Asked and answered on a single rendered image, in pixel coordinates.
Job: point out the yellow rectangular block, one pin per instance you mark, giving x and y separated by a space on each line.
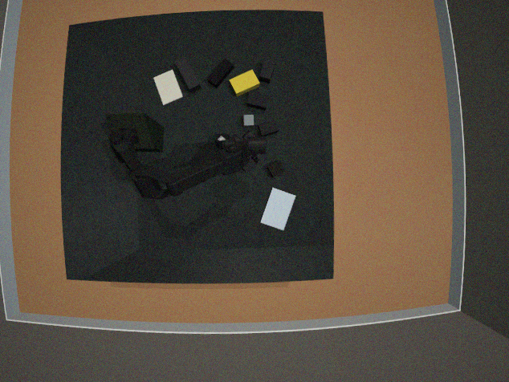
244 83

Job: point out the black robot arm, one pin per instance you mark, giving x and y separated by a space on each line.
233 155

